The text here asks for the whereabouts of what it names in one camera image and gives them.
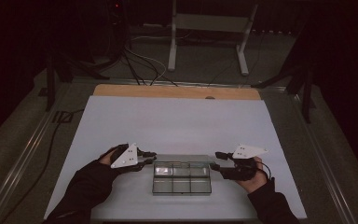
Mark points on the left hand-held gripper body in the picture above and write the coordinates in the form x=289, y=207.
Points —
x=126, y=158

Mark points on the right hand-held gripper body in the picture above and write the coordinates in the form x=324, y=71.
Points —
x=248, y=151

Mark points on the clear plastic compartment box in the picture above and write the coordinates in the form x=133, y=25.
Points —
x=181, y=179

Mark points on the person's left hand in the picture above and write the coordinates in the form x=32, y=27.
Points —
x=107, y=158

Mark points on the person's right hand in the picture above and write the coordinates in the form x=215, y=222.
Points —
x=256, y=182

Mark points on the white table mat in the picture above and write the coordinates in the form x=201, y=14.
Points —
x=180, y=124

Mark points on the black tripod stand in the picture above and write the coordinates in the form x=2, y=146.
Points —
x=306, y=93
x=50, y=84

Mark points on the dark equipment with red light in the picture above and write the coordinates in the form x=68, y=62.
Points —
x=116, y=28

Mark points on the white metal stand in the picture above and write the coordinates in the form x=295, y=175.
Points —
x=209, y=22

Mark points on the metal floor rail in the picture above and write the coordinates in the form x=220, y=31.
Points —
x=28, y=146
x=323, y=161

